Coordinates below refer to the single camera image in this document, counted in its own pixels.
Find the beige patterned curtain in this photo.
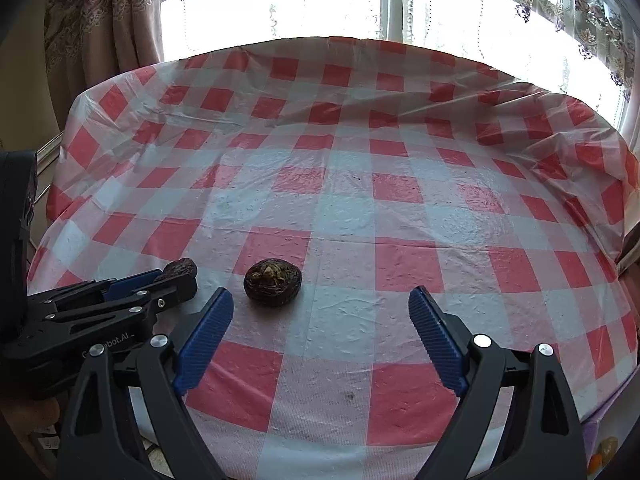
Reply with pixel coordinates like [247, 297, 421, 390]
[42, 0, 186, 151]

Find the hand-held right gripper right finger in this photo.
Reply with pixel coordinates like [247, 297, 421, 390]
[408, 286, 587, 480]

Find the metal rail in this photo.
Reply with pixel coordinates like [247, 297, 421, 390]
[35, 130, 66, 201]

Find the white cardboard box purple rim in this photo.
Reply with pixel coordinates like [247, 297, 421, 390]
[582, 400, 626, 480]

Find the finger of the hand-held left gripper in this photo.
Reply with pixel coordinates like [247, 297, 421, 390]
[50, 280, 198, 330]
[27, 269, 163, 312]

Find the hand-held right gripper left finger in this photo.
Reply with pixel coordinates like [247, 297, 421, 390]
[56, 287, 235, 480]

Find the red checked tablecloth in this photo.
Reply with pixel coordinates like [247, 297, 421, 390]
[27, 36, 640, 480]

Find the dark water chestnut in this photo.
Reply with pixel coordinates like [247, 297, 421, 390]
[154, 257, 198, 286]
[243, 258, 303, 307]

